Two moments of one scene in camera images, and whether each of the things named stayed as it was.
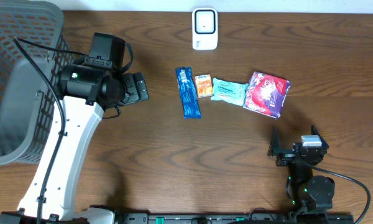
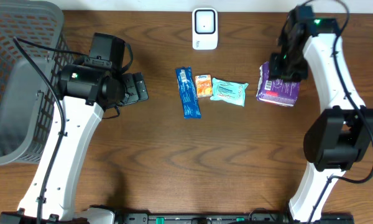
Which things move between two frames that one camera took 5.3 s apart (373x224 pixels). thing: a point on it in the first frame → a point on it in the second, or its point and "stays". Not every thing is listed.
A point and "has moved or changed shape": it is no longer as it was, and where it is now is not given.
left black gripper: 137,88 stays
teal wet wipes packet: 228,92 stays
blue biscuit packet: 188,93 stays
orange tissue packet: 204,83 stays
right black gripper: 275,150 → 276,73
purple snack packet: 265,94 has moved or changed shape
